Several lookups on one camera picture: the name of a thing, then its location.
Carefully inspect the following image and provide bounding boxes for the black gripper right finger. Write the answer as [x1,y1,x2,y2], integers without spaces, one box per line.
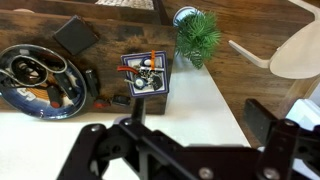
[244,98,320,180]

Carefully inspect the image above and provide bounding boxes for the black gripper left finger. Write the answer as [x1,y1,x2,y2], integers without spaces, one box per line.
[56,96,214,180]

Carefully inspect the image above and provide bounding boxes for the square blue white tray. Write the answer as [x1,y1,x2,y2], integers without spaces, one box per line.
[120,50,170,98]

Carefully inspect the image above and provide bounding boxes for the round blue orange tray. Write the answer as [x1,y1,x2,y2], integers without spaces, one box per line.
[0,44,88,120]

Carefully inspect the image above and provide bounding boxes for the small black rectangular object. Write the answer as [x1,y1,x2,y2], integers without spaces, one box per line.
[111,95,132,107]

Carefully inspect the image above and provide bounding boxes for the blue white round key tag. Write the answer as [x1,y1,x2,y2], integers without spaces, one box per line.
[133,76,148,90]
[141,56,154,68]

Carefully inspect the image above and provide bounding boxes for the small red object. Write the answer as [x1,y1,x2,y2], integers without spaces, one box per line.
[93,99,112,110]

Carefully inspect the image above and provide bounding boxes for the silver key bunch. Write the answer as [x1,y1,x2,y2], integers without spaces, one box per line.
[124,64,164,91]

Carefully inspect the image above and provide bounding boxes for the white box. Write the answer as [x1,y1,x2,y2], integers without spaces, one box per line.
[285,98,320,132]

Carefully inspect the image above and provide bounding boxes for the green artificial palm plant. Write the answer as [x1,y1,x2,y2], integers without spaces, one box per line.
[174,11,222,70]

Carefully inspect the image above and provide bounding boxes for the black square pad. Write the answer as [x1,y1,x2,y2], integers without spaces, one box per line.
[53,14,100,57]

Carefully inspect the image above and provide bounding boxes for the white round plant pot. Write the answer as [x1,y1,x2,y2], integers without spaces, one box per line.
[172,5,204,28]

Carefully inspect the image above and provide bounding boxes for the white woven rug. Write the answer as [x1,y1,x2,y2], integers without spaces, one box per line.
[94,0,155,10]

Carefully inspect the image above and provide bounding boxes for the red key strap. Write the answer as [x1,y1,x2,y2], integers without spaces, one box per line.
[116,65,139,74]

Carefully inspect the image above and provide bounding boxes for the orange key strap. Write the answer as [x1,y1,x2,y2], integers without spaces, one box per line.
[150,49,157,71]

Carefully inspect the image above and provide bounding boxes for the silver metal wire loop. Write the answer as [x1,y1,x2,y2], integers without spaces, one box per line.
[0,54,68,88]

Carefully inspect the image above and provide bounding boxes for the black cord coil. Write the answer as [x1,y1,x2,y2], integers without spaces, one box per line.
[14,59,46,84]

